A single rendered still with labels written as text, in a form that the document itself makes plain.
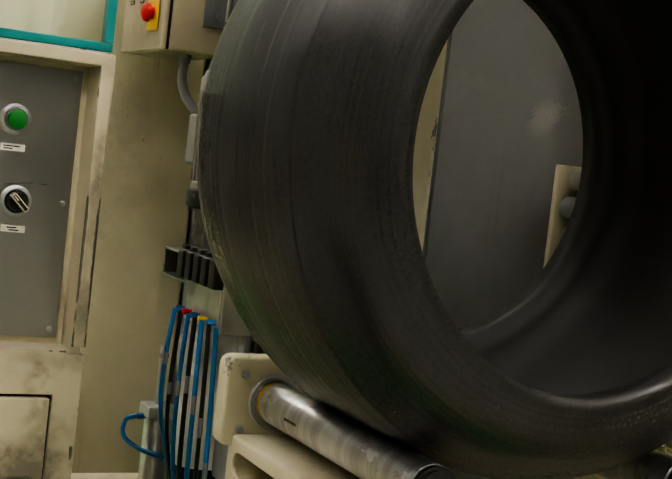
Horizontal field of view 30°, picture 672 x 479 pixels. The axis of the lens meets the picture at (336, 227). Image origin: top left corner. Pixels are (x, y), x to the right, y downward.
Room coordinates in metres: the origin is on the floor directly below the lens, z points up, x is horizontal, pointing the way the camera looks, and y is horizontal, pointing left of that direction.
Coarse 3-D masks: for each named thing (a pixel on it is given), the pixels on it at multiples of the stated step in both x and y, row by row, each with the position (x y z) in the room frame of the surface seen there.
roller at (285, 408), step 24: (264, 408) 1.32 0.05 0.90; (288, 408) 1.28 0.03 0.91; (312, 408) 1.25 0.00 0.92; (288, 432) 1.28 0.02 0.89; (312, 432) 1.22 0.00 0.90; (336, 432) 1.18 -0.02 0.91; (360, 432) 1.16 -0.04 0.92; (336, 456) 1.17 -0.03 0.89; (360, 456) 1.13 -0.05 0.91; (384, 456) 1.10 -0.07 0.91; (408, 456) 1.08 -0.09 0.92
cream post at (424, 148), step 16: (432, 80) 1.45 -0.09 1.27; (432, 96) 1.46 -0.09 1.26; (432, 112) 1.46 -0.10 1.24; (432, 128) 1.46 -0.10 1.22; (416, 144) 1.45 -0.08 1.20; (432, 144) 1.46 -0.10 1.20; (416, 160) 1.45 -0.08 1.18; (432, 160) 1.46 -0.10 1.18; (416, 176) 1.45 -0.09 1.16; (416, 192) 1.45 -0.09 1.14; (416, 208) 1.45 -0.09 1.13; (416, 224) 1.45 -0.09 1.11
